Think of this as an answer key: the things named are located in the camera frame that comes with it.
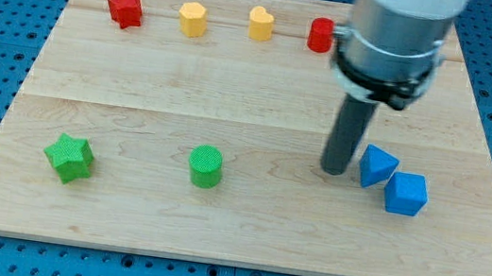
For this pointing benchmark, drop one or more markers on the green star block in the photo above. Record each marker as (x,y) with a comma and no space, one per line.
(70,157)

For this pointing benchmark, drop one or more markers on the yellow heart block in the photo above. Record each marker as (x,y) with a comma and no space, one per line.
(260,25)

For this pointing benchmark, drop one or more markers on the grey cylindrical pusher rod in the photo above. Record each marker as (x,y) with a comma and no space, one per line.
(347,131)

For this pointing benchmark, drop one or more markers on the blue triangle block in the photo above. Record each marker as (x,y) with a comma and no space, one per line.
(376,165)

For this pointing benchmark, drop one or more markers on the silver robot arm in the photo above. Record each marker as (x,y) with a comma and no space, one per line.
(386,53)

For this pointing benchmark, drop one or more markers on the green cylinder block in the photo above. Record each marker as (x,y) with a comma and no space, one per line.
(205,163)

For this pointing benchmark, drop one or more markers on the wooden board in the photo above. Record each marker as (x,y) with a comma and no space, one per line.
(145,96)

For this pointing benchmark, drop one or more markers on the yellow hexagon block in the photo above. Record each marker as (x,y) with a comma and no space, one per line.
(193,19)

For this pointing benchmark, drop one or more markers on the red cylinder block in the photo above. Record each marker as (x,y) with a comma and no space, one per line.
(320,37)

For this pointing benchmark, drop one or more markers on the blue cube block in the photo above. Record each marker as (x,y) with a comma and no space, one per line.
(405,194)

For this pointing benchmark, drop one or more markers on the red star block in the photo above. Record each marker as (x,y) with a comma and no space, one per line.
(126,13)

